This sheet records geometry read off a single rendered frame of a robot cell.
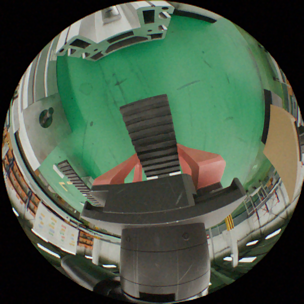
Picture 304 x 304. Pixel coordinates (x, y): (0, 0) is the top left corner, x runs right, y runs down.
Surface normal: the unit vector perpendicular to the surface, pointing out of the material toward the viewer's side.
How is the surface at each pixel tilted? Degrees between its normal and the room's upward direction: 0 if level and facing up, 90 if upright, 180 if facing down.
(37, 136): 90
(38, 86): 90
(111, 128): 0
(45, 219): 90
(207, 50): 0
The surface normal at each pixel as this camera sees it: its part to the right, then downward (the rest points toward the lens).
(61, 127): 0.97, -0.22
